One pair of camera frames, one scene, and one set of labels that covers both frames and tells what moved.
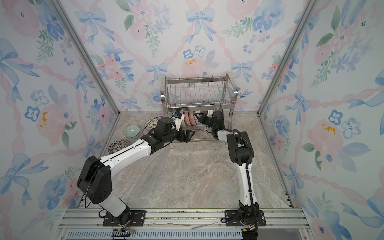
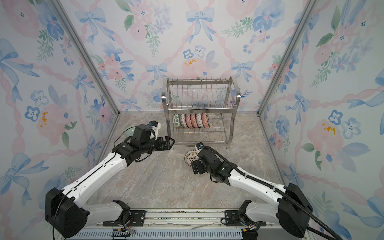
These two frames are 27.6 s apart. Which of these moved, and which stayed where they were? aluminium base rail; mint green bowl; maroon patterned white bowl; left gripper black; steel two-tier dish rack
Moved: left gripper black; maroon patterned white bowl
Stayed: aluminium base rail; steel two-tier dish rack; mint green bowl
